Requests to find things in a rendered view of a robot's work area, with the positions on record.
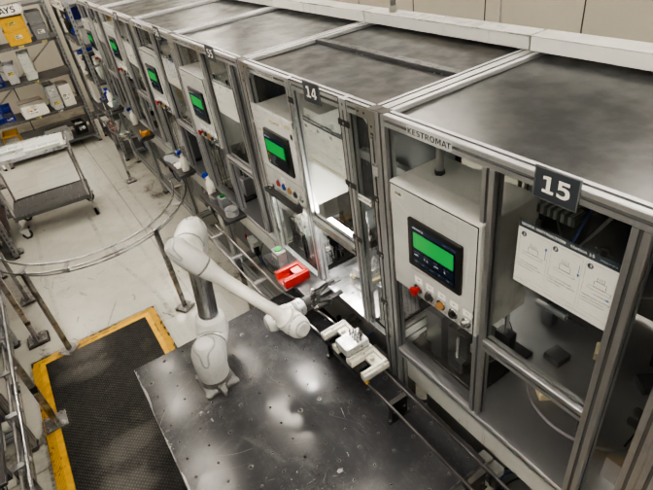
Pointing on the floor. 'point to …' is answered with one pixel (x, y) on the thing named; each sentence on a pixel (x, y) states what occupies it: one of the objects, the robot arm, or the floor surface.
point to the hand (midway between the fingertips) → (336, 287)
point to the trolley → (50, 199)
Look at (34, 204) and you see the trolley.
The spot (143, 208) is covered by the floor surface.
